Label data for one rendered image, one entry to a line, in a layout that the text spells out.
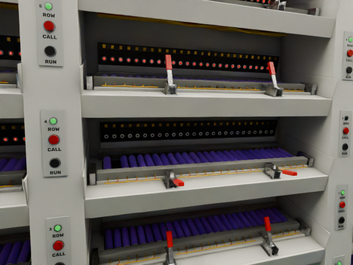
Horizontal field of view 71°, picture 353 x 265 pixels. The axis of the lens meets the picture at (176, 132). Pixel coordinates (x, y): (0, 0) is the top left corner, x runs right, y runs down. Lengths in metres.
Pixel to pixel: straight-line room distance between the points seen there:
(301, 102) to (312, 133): 0.14
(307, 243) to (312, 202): 0.11
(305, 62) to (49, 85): 0.67
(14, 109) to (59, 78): 0.09
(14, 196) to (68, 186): 0.10
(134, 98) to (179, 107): 0.10
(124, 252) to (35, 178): 0.27
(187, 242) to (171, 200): 0.16
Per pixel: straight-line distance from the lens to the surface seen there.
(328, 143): 0.76
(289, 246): 0.79
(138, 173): 0.56
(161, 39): 0.74
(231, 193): 0.60
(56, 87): 0.50
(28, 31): 0.53
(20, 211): 0.55
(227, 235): 0.72
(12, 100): 0.52
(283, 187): 0.68
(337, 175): 0.79
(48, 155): 0.51
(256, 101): 0.60
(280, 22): 0.68
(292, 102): 0.67
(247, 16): 0.63
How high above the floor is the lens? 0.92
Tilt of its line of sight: 4 degrees down
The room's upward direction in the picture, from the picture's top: straight up
